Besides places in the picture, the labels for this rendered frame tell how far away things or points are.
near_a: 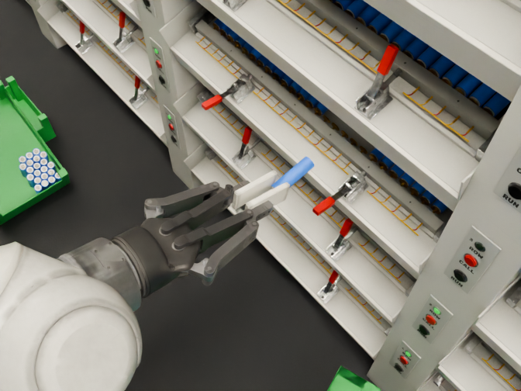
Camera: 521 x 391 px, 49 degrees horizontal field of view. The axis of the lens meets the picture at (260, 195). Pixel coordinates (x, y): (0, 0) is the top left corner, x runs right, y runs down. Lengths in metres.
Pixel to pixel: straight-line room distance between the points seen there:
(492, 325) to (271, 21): 0.51
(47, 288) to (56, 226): 1.10
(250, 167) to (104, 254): 0.58
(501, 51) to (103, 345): 0.41
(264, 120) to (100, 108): 0.83
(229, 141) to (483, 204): 0.64
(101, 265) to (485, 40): 0.42
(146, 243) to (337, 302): 0.66
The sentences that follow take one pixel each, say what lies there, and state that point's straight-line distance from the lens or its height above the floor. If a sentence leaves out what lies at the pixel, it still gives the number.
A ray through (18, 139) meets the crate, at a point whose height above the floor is 0.07.
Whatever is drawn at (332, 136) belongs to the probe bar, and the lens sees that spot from 0.91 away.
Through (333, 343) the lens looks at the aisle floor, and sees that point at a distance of 1.31.
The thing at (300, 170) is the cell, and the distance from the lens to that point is 0.77.
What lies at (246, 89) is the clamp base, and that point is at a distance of 1.00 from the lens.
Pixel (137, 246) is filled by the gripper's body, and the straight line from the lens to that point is 0.63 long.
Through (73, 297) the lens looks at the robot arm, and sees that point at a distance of 0.41.
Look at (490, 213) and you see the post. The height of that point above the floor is 0.70.
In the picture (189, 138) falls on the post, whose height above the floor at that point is 0.22.
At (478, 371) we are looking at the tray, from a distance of 1.02.
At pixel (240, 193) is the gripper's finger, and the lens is 0.72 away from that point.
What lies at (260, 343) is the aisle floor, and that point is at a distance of 1.30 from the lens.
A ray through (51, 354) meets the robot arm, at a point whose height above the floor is 0.88.
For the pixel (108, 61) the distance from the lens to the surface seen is 1.66.
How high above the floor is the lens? 1.23
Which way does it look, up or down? 57 degrees down
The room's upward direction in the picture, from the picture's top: straight up
